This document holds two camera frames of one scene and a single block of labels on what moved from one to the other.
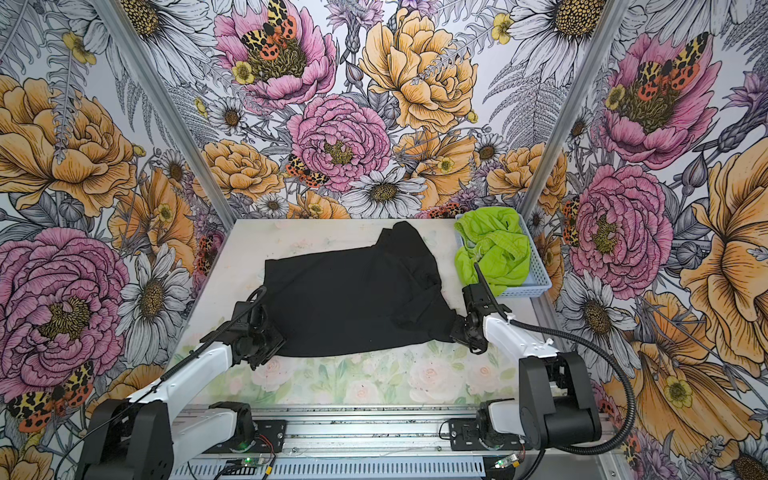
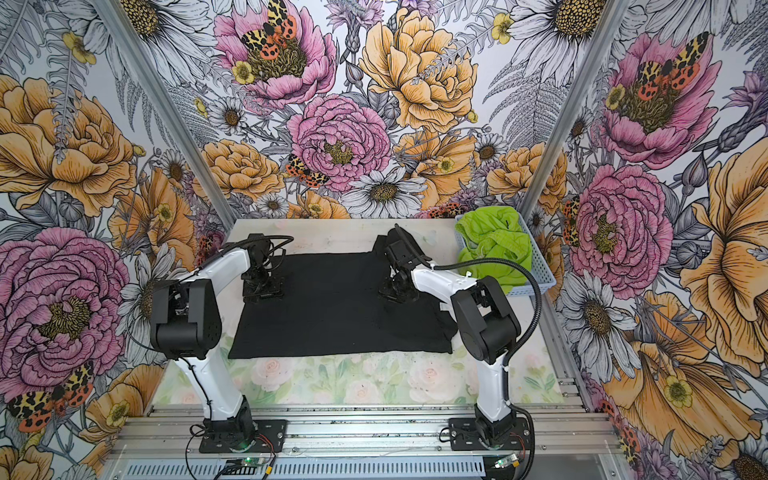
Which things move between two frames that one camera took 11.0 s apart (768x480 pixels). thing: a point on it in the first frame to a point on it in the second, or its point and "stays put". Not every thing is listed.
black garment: x=386 y=296 stays put
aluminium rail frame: x=369 y=432 stays put
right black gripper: x=456 y=336 to x=384 y=292
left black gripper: x=278 y=342 to x=275 y=289
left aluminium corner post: x=168 y=106 stays put
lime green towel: x=492 y=237 stays put
